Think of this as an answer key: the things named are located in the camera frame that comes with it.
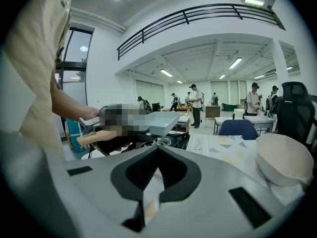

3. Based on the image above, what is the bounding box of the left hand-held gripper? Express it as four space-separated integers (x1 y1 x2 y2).
79 105 151 135

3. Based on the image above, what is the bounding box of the black balcony railing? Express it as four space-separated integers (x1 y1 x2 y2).
116 3 286 61

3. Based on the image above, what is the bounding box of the person's left forearm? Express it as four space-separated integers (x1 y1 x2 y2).
51 75 100 121

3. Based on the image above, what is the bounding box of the wooden sink cabinet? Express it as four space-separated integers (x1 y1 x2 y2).
173 112 191 133

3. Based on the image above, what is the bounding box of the blue wrapped package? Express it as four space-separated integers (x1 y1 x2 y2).
65 119 87 154

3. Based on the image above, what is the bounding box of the blue chair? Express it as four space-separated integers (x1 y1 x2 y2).
217 119 260 141

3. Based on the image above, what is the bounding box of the white triangle patterned tablecloth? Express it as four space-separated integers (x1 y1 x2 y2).
143 133 307 219

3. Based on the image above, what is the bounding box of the black headrest office chair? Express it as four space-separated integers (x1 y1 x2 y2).
274 81 317 150

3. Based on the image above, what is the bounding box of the black framed glass window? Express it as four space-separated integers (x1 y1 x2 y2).
55 26 94 109

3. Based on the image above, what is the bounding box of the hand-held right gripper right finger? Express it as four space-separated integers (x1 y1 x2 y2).
158 145 285 237

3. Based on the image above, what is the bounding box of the white portable induction cooktop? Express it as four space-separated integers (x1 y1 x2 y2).
138 131 210 156

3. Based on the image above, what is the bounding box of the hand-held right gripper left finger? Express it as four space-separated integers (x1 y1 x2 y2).
63 145 159 233

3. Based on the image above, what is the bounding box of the dark green bathtub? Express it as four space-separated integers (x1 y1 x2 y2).
221 102 238 112

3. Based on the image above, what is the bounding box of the person's beige shirt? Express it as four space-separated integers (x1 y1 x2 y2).
4 0 77 158

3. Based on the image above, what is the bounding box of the cream round frying pan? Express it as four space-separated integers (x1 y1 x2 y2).
256 132 315 188

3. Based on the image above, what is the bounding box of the white sink table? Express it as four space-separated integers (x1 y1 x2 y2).
214 117 246 136
244 115 276 131

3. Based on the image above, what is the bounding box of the rectangular pan with wooden handle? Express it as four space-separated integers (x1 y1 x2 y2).
76 111 181 149

